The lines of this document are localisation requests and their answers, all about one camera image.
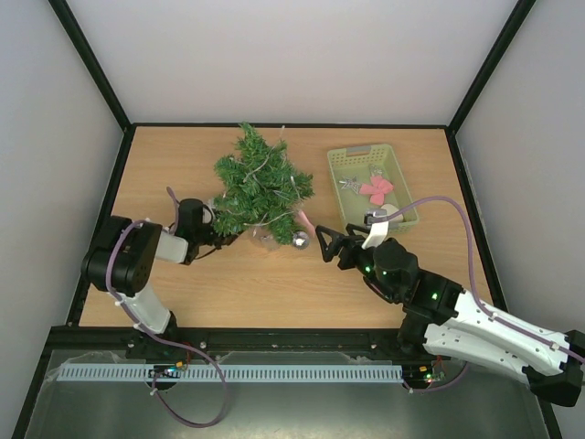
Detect pink paper triangle ornament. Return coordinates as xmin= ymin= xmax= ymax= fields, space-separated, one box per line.
xmin=297 ymin=210 xmax=315 ymax=236

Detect small green christmas tree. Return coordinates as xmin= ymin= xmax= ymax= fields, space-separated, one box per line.
xmin=210 ymin=121 xmax=315 ymax=248

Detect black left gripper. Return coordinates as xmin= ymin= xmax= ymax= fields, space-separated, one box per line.
xmin=197 ymin=210 xmax=251 ymax=250

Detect light blue slotted cable duct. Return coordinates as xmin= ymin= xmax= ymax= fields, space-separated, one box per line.
xmin=56 ymin=364 xmax=403 ymax=383

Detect black corner frame post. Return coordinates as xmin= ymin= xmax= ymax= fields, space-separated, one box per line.
xmin=48 ymin=0 xmax=131 ymax=133
xmin=447 ymin=0 xmax=537 ymax=136

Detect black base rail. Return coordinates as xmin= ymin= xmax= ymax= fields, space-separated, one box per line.
xmin=44 ymin=326 xmax=436 ymax=365

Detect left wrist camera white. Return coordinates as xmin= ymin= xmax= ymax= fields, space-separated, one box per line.
xmin=201 ymin=204 xmax=217 ymax=226

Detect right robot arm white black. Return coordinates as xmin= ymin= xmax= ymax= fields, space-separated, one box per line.
xmin=316 ymin=226 xmax=584 ymax=407

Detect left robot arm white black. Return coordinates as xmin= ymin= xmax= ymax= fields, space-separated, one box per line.
xmin=81 ymin=198 xmax=239 ymax=358

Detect light green plastic basket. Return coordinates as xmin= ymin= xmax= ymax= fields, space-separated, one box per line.
xmin=327 ymin=144 xmax=413 ymax=225

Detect silver star ornament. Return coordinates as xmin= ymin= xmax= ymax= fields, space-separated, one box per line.
xmin=338 ymin=176 xmax=362 ymax=195

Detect black corner frame post right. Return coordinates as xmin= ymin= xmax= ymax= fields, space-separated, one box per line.
xmin=447 ymin=0 xmax=537 ymax=136

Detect pink bow ornament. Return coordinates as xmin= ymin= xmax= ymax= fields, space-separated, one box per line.
xmin=360 ymin=177 xmax=394 ymax=206

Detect clear led string lights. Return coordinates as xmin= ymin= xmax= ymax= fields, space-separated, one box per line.
xmin=228 ymin=125 xmax=307 ymax=241

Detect black corner frame post left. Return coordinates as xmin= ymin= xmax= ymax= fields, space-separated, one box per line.
xmin=48 ymin=0 xmax=131 ymax=133

